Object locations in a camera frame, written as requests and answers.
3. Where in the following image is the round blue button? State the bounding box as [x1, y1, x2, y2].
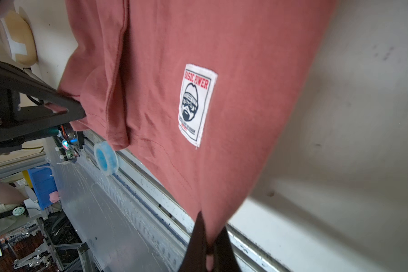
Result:
[94, 142, 119, 176]

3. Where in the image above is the red tank top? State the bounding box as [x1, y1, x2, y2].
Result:
[56, 0, 337, 245]

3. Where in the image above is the round tan pad dish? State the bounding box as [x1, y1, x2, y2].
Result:
[0, 10, 37, 67]

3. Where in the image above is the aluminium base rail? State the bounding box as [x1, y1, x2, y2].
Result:
[81, 129, 293, 272]

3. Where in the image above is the blue storage bin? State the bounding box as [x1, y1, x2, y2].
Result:
[28, 163, 57, 210]

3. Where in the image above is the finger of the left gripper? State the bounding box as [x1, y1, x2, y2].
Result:
[0, 61, 86, 143]

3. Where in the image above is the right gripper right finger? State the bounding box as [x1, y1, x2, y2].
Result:
[213, 228, 241, 272]

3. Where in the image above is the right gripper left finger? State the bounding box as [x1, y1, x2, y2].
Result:
[178, 212, 207, 272]

